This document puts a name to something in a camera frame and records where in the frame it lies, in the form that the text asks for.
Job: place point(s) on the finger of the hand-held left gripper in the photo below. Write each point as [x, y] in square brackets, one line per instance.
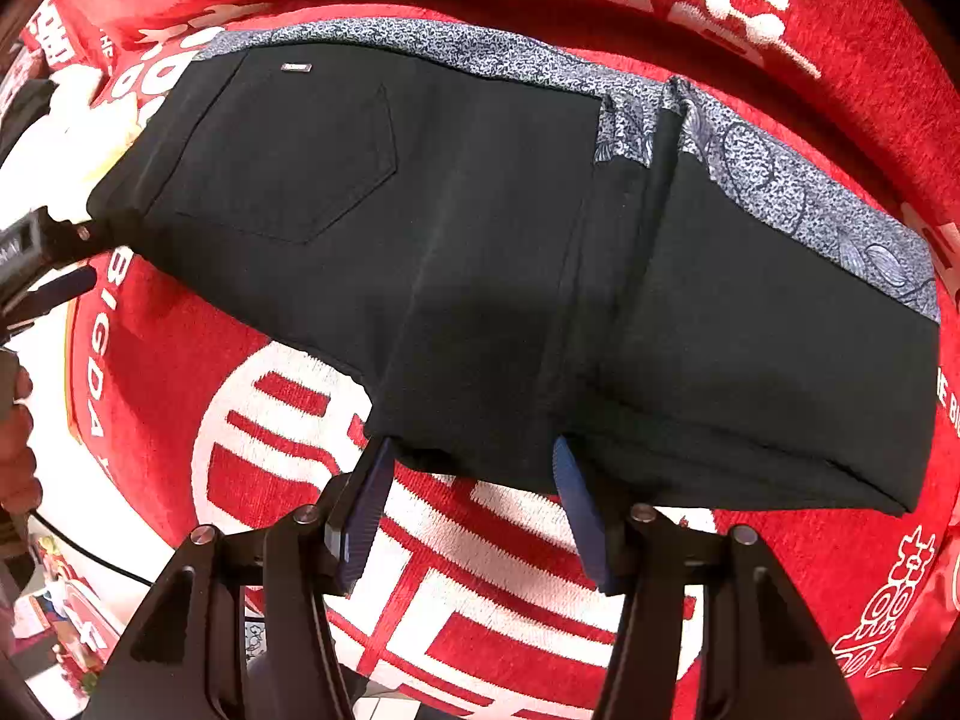
[64, 289]
[79, 234]

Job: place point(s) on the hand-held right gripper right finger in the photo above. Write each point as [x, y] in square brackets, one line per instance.
[579, 521]

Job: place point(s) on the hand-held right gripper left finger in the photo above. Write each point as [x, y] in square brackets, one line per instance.
[367, 517]

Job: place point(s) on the black pants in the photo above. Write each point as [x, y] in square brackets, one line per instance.
[450, 240]

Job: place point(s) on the person's left hand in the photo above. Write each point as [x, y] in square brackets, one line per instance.
[15, 457]

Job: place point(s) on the cream garment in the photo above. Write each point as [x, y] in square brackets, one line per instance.
[67, 139]

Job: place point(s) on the red printed blanket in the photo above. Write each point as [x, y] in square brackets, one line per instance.
[525, 615]

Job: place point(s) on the dark cloth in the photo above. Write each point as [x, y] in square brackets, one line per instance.
[22, 116]

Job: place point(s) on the red printed bag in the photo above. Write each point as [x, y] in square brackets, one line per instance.
[75, 619]

